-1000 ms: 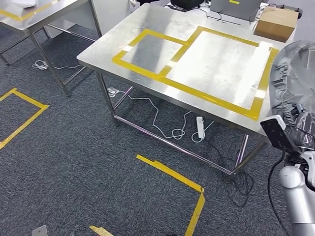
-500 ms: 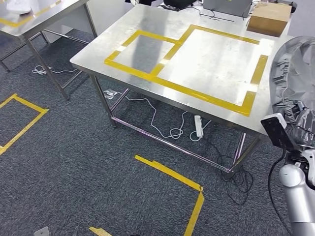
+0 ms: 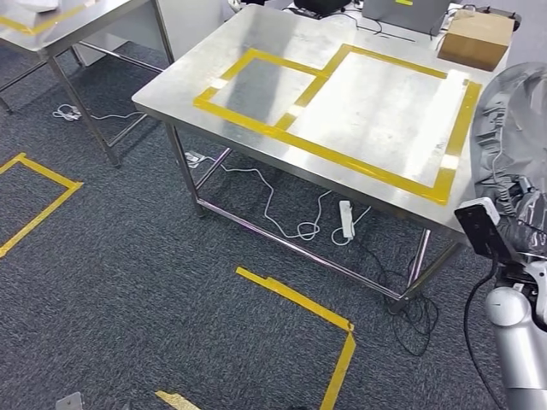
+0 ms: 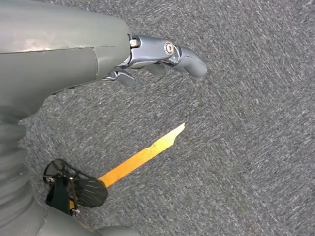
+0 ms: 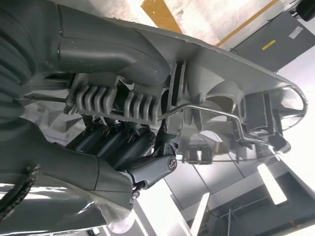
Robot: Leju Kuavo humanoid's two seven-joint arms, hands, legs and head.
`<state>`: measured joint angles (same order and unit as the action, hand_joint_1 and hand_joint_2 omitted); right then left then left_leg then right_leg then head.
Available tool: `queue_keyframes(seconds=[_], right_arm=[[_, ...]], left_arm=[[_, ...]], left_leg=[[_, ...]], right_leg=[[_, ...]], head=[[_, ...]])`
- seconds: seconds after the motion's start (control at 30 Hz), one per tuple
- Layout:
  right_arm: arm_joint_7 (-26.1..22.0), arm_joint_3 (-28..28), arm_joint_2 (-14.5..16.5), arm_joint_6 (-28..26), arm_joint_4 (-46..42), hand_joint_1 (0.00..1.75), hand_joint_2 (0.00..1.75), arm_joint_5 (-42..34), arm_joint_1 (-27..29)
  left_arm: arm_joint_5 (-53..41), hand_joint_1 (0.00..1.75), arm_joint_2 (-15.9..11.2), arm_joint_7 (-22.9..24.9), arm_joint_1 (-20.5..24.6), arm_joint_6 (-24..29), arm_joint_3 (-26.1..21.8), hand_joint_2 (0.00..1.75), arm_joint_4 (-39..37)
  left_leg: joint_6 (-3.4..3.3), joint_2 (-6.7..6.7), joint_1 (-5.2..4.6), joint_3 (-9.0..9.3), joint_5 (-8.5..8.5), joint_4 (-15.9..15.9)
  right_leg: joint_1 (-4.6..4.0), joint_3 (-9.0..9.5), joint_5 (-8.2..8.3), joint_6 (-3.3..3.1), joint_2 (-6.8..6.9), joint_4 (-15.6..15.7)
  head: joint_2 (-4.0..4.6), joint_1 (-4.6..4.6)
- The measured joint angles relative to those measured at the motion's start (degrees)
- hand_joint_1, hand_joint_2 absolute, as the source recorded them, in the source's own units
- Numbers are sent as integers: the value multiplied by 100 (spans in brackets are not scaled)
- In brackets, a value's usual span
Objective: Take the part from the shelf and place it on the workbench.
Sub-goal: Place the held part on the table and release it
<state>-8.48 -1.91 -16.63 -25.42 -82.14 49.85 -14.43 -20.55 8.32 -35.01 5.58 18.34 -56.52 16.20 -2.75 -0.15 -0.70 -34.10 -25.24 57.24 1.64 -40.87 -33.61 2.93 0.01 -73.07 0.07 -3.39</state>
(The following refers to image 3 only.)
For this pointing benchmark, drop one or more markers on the dark robot foot plate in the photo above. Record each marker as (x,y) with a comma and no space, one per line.
(70,402)

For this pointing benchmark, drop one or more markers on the short yellow floor tape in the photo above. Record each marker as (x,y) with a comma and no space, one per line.
(175,400)

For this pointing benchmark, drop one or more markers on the brown cardboard box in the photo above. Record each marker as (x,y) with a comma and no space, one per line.
(474,39)

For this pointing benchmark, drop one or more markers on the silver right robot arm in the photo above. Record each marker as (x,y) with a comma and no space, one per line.
(521,351)

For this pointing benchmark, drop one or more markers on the silver wheel hubcap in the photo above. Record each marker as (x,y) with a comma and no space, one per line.
(513,113)

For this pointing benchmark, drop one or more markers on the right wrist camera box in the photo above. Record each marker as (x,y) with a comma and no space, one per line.
(480,226)

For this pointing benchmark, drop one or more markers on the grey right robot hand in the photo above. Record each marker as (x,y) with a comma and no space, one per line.
(530,226)

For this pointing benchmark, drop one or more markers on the steel workbench table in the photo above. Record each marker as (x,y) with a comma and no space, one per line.
(192,68)
(106,17)

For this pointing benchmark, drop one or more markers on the white cabinet panel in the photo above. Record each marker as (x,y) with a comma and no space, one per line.
(192,22)

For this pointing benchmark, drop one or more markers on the floor power socket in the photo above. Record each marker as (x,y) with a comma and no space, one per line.
(194,159)

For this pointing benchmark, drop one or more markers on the white power strip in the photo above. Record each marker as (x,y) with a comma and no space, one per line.
(346,219)

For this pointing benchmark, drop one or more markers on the grey laptop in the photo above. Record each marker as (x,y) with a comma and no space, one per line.
(406,14)

